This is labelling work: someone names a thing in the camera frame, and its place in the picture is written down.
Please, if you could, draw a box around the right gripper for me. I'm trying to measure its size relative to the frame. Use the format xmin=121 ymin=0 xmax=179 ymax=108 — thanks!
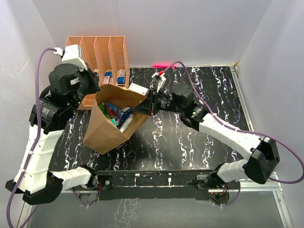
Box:
xmin=133 ymin=87 xmax=184 ymax=116

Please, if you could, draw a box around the brown paper bag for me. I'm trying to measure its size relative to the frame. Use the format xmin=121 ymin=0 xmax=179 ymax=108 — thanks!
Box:
xmin=83 ymin=85 xmax=148 ymax=154

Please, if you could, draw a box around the blue Burts chips bag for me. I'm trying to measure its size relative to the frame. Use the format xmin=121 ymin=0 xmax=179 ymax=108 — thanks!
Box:
xmin=117 ymin=107 xmax=132 ymax=129

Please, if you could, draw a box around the red snack packet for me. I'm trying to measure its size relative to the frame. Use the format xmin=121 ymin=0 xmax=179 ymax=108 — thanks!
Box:
xmin=105 ymin=103 xmax=121 ymax=119

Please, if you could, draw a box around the teal red snack bag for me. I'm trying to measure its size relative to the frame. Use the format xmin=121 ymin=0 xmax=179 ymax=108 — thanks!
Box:
xmin=110 ymin=118 xmax=119 ymax=126

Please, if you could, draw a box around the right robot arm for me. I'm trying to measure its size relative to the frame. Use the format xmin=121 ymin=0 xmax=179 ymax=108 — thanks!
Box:
xmin=133 ymin=83 xmax=280 ymax=189

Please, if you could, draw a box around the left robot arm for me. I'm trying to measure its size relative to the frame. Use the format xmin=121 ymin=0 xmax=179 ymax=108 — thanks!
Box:
xmin=5 ymin=63 xmax=100 ymax=205

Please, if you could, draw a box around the white small cardboard box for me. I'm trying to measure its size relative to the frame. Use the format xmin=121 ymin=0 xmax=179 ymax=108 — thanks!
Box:
xmin=128 ymin=83 xmax=149 ymax=96

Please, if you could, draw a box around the red blue small box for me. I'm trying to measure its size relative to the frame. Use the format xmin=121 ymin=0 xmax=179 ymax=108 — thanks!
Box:
xmin=103 ymin=71 xmax=113 ymax=85

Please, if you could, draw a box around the green snack packet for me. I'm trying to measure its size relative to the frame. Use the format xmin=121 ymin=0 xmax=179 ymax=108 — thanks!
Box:
xmin=98 ymin=102 xmax=110 ymax=119

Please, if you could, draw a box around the orange plastic desk organizer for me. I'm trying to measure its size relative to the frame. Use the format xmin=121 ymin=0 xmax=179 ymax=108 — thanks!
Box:
xmin=65 ymin=36 xmax=131 ymax=111

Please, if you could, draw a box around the blue white small box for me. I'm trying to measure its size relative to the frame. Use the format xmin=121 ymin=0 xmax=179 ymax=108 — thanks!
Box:
xmin=117 ymin=69 xmax=125 ymax=85

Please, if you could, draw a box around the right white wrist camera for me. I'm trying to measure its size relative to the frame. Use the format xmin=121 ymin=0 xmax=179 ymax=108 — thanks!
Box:
xmin=152 ymin=71 xmax=166 ymax=93

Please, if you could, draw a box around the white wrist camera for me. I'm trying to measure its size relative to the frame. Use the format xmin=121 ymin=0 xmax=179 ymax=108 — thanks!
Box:
xmin=54 ymin=44 xmax=87 ymax=71
xmin=152 ymin=71 xmax=166 ymax=93

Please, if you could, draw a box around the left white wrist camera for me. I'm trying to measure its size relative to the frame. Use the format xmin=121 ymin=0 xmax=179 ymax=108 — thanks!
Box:
xmin=54 ymin=44 xmax=87 ymax=71

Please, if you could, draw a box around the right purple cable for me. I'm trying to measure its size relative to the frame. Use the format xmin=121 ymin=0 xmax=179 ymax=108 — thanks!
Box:
xmin=161 ymin=61 xmax=304 ymax=184

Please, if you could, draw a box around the purple cable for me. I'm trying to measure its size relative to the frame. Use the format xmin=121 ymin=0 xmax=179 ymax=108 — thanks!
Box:
xmin=161 ymin=61 xmax=304 ymax=184
xmin=6 ymin=47 xmax=62 ymax=228

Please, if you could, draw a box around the black base rail bar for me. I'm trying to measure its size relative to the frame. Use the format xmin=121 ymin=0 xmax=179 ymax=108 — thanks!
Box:
xmin=96 ymin=170 xmax=210 ymax=200

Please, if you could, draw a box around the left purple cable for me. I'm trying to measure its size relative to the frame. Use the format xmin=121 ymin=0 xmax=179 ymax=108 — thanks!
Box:
xmin=6 ymin=47 xmax=62 ymax=228

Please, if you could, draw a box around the aluminium frame rail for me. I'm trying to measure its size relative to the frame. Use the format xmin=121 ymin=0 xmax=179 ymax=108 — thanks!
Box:
xmin=23 ymin=179 xmax=293 ymax=228

